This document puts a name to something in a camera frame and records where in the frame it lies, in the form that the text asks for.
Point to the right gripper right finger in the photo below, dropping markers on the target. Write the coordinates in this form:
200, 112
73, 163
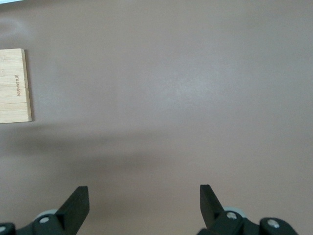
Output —
211, 210

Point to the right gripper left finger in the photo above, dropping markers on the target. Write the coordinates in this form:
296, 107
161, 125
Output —
71, 213

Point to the brown table mat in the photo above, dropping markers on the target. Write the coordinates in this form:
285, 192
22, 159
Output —
159, 85

